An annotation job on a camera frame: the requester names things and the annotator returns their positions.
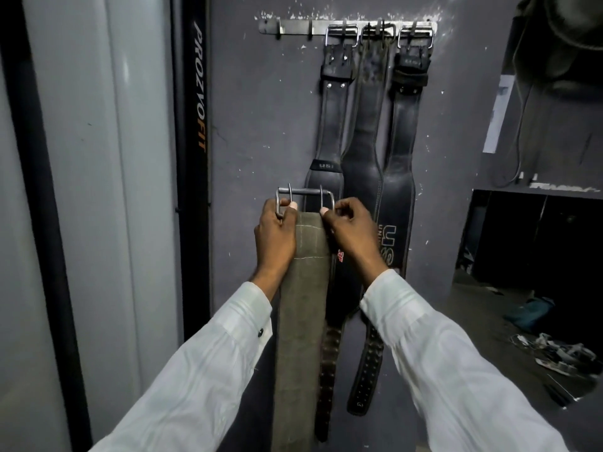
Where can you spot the broken wall mirror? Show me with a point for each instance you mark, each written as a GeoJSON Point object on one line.
{"type": "Point", "coordinates": [542, 240]}

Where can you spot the pile of white items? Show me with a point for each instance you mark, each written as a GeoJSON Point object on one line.
{"type": "Point", "coordinates": [560, 355]}

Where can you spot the dark wall fan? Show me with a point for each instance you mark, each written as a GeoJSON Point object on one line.
{"type": "Point", "coordinates": [565, 32]}

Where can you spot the olive suede belt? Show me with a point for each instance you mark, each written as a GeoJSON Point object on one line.
{"type": "Point", "coordinates": [301, 348]}

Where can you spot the person's right forearm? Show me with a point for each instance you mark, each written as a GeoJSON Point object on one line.
{"type": "Point", "coordinates": [461, 371]}

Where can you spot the metal wall hooks rail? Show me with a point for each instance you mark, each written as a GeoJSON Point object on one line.
{"type": "Point", "coordinates": [294, 27]}

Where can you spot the person's left hand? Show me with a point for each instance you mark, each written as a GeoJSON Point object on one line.
{"type": "Point", "coordinates": [273, 244]}

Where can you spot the white paper sheet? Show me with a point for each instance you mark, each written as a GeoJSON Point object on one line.
{"type": "Point", "coordinates": [498, 117]}

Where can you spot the dark metal machine frame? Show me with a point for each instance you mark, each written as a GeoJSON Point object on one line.
{"type": "Point", "coordinates": [47, 277]}

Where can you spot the person's right hand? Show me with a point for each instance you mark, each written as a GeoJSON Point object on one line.
{"type": "Point", "coordinates": [358, 240]}

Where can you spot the white gym machine shroud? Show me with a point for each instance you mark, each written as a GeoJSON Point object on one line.
{"type": "Point", "coordinates": [118, 183]}

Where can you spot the worn black red-logo belt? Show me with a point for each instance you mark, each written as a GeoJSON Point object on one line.
{"type": "Point", "coordinates": [362, 160]}

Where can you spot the teal bag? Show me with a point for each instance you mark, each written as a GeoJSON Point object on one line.
{"type": "Point", "coordinates": [530, 315]}

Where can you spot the black lettered machine post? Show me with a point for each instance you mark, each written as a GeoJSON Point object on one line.
{"type": "Point", "coordinates": [193, 183]}

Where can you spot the person's left forearm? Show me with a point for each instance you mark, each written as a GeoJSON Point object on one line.
{"type": "Point", "coordinates": [198, 376]}

